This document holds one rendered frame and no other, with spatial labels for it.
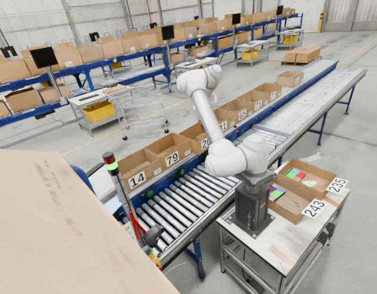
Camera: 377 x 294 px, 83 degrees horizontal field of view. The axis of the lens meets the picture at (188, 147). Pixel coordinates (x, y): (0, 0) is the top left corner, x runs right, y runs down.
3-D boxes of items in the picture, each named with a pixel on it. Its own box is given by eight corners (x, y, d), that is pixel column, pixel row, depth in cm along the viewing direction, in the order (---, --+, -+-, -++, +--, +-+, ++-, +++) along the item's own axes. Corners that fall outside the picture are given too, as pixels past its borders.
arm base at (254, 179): (279, 172, 139) (280, 165, 136) (253, 186, 131) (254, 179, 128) (258, 159, 153) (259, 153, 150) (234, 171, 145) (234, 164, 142)
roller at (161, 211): (184, 237, 165) (184, 233, 163) (147, 203, 199) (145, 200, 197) (189, 233, 168) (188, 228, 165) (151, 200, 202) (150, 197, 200)
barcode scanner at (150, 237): (167, 235, 134) (162, 227, 128) (153, 251, 129) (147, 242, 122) (161, 230, 138) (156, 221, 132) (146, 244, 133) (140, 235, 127)
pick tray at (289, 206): (295, 225, 157) (297, 216, 151) (252, 198, 184) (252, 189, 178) (315, 205, 170) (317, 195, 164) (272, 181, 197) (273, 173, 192)
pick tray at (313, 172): (320, 202, 171) (323, 192, 166) (276, 181, 198) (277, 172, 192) (335, 184, 186) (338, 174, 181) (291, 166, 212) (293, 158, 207)
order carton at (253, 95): (253, 113, 293) (254, 101, 284) (235, 109, 313) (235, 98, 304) (268, 104, 314) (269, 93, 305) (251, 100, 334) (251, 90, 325)
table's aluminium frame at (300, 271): (274, 325, 168) (285, 279, 130) (219, 270, 209) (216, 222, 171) (330, 244, 218) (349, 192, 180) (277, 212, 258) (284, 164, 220)
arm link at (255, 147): (273, 169, 134) (276, 139, 122) (247, 178, 130) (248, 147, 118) (258, 156, 147) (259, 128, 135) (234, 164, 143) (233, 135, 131)
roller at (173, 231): (178, 242, 162) (177, 238, 159) (141, 208, 196) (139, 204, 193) (183, 238, 165) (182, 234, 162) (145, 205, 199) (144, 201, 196)
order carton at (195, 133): (198, 155, 223) (196, 141, 214) (180, 147, 242) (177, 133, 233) (222, 139, 244) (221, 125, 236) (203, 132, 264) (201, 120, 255)
